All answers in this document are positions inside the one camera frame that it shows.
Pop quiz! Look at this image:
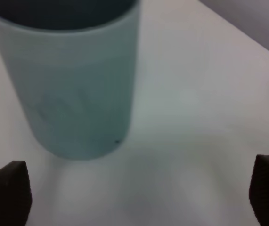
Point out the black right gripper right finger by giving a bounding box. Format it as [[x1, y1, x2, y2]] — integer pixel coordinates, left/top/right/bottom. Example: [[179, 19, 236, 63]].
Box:
[[249, 155, 269, 226]]

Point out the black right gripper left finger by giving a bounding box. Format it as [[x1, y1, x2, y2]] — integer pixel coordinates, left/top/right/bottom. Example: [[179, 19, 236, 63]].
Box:
[[0, 161, 33, 226]]

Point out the teal plastic cup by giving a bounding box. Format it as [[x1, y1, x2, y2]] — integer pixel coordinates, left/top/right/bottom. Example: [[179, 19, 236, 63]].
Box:
[[0, 0, 140, 160]]

